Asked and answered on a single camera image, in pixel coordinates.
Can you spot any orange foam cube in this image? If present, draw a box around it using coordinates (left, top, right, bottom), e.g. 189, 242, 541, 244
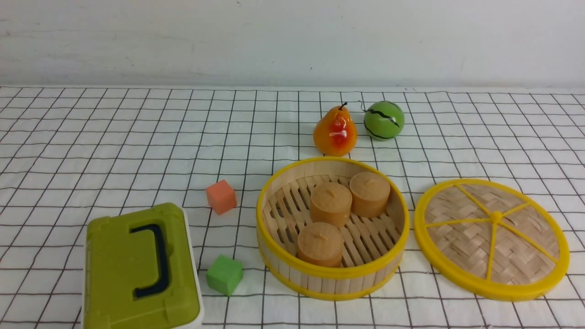
206, 180, 237, 215

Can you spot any white black grid tablecloth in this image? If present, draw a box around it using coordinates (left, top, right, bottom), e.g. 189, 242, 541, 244
0, 87, 584, 329

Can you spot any yellow woven bamboo steamer lid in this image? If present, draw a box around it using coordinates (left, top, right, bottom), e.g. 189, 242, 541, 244
413, 178, 570, 302

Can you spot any green foam cube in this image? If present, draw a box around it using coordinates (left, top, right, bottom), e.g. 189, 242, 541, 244
206, 255, 243, 297

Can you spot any tan bun front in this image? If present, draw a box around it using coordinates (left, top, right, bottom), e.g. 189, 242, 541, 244
297, 222, 344, 267

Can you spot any yellow bamboo steamer basket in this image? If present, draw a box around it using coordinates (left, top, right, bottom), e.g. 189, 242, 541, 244
255, 157, 410, 301

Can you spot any tan bun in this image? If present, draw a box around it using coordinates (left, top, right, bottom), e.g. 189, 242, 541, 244
309, 182, 352, 228
297, 222, 344, 267
349, 171, 391, 218

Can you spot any orange toy pear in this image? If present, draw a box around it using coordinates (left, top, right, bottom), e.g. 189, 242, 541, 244
313, 102, 358, 157

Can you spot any tan bun right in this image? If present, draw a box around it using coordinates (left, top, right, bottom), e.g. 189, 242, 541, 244
349, 171, 391, 218

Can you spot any tan bun middle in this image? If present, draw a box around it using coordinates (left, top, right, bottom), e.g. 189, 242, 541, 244
309, 182, 352, 228

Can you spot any green lidded storage box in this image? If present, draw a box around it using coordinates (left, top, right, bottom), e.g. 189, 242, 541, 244
81, 202, 204, 329

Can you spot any green toy watermelon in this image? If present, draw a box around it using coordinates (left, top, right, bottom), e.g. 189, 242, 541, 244
363, 101, 405, 140

